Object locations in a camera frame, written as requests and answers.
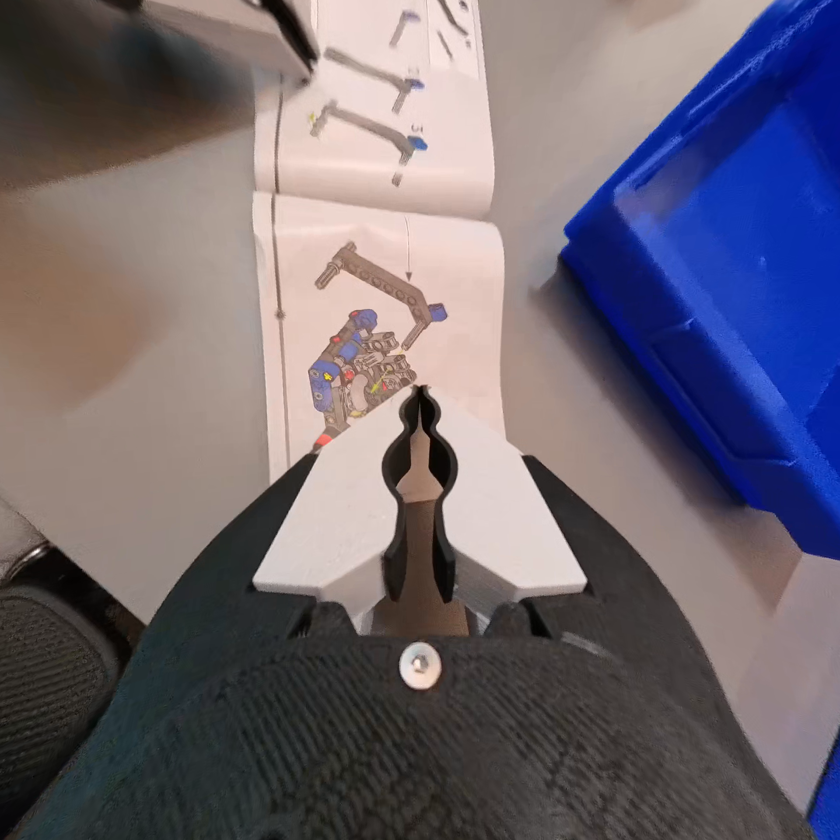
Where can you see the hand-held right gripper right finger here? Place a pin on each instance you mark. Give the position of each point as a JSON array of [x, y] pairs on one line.
[[518, 525]]

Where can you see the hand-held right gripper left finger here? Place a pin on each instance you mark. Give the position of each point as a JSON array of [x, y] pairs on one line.
[[321, 525]]

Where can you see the black office chair armrest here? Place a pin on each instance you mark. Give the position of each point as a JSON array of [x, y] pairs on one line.
[[52, 689]]

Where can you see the lego instruction booklet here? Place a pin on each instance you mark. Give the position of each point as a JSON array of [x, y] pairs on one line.
[[394, 229]]

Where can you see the blue plastic storage bin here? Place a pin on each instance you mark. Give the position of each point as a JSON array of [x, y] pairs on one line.
[[722, 295]]

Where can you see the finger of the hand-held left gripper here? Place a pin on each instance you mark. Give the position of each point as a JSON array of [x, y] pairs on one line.
[[216, 26]]

